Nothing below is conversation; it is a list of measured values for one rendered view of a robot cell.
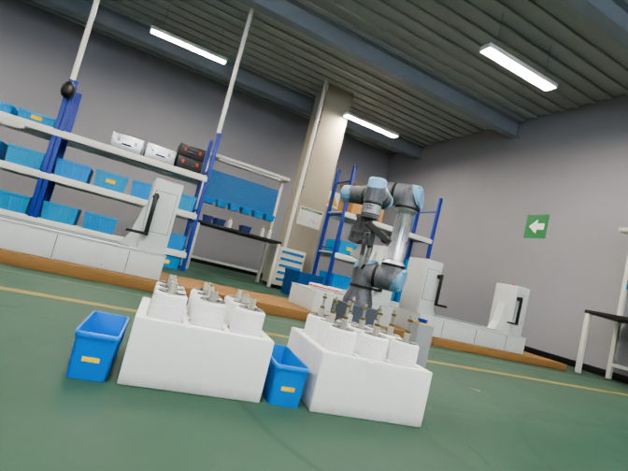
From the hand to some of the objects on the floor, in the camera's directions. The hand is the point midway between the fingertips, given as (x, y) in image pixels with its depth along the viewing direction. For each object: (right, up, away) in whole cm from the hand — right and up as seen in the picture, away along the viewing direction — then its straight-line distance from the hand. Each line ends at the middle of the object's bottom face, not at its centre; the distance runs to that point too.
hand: (363, 265), depth 166 cm
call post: (+16, -53, 0) cm, 56 cm away
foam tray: (-59, -32, -31) cm, 74 cm away
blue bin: (-82, -25, -44) cm, 97 cm away
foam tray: (-8, -46, -15) cm, 49 cm away
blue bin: (-32, -39, -27) cm, 57 cm away
